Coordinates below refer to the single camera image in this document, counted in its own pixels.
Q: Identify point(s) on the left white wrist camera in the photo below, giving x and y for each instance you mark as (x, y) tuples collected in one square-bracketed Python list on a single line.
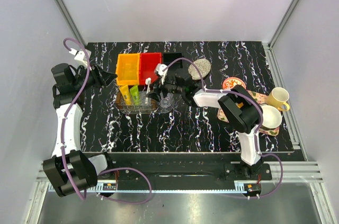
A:
[(80, 57)]

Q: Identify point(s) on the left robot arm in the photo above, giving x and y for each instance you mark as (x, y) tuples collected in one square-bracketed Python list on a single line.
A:
[(69, 170)]

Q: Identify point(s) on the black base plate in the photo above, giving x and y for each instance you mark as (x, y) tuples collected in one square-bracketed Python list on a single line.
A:
[(174, 168)]

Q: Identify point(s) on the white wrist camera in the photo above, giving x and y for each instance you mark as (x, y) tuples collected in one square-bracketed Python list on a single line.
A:
[(161, 72), (80, 57)]

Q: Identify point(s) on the clear acrylic toothbrush holder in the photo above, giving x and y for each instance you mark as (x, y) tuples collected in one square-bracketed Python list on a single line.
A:
[(146, 105)]

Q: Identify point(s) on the black plastic bin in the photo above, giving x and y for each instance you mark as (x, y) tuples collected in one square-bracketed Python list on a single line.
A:
[(170, 57)]

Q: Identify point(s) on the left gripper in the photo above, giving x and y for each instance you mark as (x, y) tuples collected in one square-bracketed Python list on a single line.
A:
[(101, 78)]

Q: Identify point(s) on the green toothpaste tube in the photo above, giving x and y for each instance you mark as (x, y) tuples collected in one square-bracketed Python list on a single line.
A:
[(134, 92)]

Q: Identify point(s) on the floral rectangular tray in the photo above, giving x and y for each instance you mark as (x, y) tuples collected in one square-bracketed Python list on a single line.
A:
[(260, 99)]

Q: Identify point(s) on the yellow mug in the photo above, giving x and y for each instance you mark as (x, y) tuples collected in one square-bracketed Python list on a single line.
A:
[(278, 98)]

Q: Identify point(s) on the white scalloped bowl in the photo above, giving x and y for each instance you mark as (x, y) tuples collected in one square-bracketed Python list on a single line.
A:
[(272, 117)]

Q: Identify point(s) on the clear plastic cup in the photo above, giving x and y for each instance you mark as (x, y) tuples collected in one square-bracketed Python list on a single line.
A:
[(166, 102)]

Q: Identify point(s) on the white toothbrush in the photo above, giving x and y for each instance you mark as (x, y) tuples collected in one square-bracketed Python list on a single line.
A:
[(147, 82)]

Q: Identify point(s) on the grey speckled soap dish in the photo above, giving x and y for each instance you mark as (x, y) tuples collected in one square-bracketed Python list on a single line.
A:
[(200, 69)]

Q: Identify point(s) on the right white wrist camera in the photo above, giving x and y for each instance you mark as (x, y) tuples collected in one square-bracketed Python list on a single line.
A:
[(161, 72)]

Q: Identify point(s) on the orange plastic bin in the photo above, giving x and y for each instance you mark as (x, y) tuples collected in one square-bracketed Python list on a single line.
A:
[(127, 69)]

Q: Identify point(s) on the red plastic bin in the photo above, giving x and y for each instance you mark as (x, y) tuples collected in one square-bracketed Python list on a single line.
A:
[(147, 64)]

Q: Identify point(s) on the red patterned bowl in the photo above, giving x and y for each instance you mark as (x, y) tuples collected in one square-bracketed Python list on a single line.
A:
[(231, 82)]

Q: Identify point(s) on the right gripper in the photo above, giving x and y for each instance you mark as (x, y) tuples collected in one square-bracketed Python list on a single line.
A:
[(162, 87)]

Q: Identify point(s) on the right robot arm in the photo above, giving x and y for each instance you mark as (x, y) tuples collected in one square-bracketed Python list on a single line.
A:
[(243, 113)]

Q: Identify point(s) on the yellow toothpaste tube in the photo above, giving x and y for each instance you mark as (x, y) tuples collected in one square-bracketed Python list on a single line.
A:
[(124, 90)]

